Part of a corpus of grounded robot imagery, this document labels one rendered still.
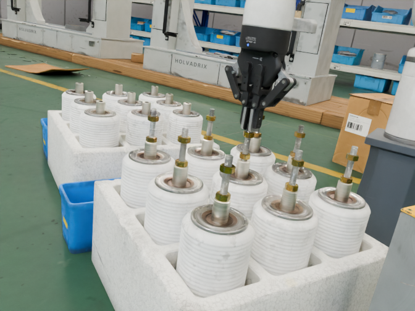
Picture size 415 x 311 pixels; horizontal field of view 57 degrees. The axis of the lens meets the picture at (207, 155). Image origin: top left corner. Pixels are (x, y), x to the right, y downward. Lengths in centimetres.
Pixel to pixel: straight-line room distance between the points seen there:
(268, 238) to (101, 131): 53
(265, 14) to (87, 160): 54
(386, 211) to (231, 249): 55
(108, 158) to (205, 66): 206
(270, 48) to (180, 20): 271
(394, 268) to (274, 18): 36
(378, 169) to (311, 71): 174
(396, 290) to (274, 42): 36
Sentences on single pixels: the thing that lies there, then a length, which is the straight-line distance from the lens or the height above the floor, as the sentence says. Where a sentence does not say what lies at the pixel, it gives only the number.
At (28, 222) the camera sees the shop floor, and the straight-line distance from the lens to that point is 99.
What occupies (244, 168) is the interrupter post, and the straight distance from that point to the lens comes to 64.
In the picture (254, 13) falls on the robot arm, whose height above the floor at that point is 51.
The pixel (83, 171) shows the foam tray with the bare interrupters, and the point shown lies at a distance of 92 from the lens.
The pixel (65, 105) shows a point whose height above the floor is 22.
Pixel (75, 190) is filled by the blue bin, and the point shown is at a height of 10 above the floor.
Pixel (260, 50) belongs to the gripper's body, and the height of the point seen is 46.
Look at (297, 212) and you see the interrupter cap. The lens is 57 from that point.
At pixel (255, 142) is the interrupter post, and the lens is 79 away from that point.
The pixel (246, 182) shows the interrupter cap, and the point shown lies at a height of 25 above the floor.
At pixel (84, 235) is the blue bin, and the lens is 85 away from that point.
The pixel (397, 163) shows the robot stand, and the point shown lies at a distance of 93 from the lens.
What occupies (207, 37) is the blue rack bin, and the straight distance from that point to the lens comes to 615.
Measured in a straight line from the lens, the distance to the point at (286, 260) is 56.
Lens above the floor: 49
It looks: 19 degrees down
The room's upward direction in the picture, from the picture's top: 8 degrees clockwise
